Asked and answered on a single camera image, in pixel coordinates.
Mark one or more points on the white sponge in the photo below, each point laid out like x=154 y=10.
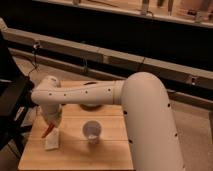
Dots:
x=52 y=140

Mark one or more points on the wooden table board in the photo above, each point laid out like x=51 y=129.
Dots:
x=74 y=152

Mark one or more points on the dark bowl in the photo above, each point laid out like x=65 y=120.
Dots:
x=90 y=106

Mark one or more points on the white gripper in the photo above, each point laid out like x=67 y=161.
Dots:
x=52 y=114

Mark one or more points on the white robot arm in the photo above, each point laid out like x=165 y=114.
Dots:
x=145 y=104

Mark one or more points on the red pepper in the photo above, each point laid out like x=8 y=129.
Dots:
x=48 y=130

